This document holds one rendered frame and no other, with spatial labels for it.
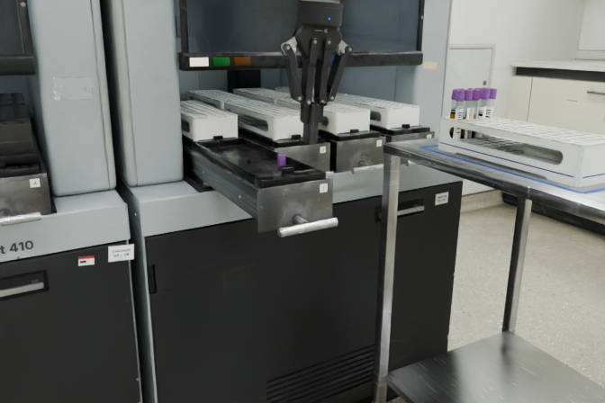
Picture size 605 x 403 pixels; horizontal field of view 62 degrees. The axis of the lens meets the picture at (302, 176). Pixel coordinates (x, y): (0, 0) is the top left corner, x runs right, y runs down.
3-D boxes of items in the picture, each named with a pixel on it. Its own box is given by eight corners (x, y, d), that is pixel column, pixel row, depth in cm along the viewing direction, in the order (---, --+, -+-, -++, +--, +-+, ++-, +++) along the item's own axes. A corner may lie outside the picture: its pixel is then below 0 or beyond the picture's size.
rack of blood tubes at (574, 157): (436, 148, 99) (438, 116, 97) (474, 144, 103) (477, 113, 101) (577, 187, 73) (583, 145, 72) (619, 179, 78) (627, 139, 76)
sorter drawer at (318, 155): (178, 130, 163) (177, 102, 161) (220, 127, 170) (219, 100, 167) (284, 187, 102) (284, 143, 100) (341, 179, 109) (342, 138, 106)
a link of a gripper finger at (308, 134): (316, 104, 86) (311, 104, 86) (312, 144, 89) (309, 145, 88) (309, 101, 89) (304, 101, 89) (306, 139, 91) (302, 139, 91)
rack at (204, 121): (158, 126, 131) (157, 102, 129) (195, 123, 136) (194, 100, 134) (194, 147, 106) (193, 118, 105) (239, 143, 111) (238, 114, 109)
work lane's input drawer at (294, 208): (149, 150, 135) (147, 116, 133) (200, 145, 142) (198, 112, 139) (269, 244, 74) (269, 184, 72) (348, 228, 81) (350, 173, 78)
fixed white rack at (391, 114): (322, 117, 147) (323, 95, 146) (351, 115, 152) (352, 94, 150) (387, 134, 122) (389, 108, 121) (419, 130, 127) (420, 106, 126)
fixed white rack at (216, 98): (186, 111, 159) (185, 91, 158) (217, 109, 164) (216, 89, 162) (221, 124, 134) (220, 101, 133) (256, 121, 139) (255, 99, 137)
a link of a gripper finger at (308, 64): (320, 38, 82) (311, 38, 82) (313, 106, 86) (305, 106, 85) (310, 36, 86) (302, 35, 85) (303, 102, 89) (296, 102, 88)
